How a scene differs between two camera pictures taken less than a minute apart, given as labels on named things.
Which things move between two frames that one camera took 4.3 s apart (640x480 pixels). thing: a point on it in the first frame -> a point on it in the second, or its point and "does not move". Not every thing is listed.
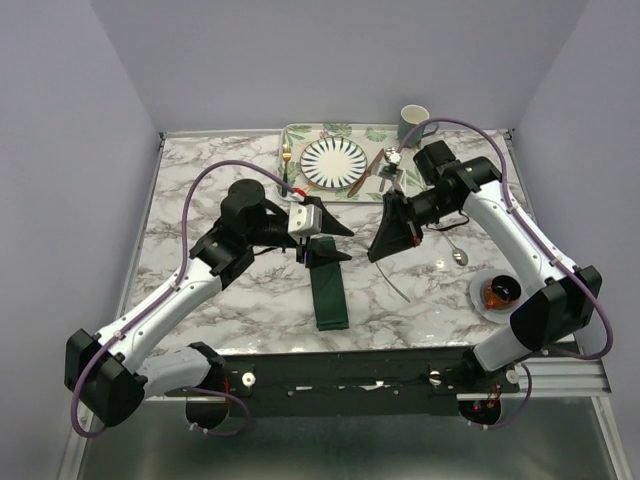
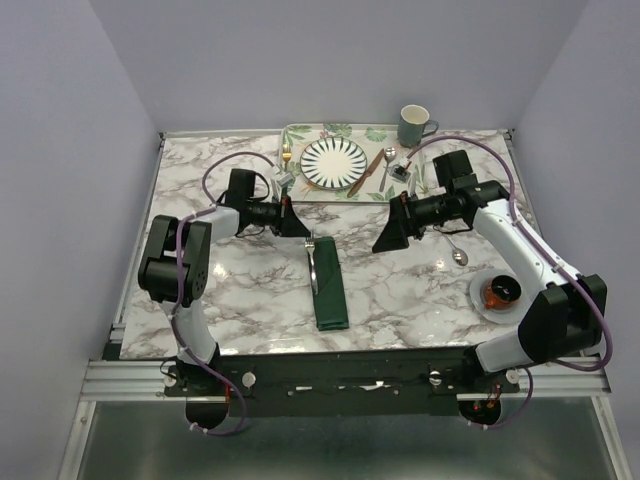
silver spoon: (390, 283) -> (310, 245)
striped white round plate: (333, 162) does not move
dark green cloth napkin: (329, 288) does not move
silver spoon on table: (459, 255) does not move
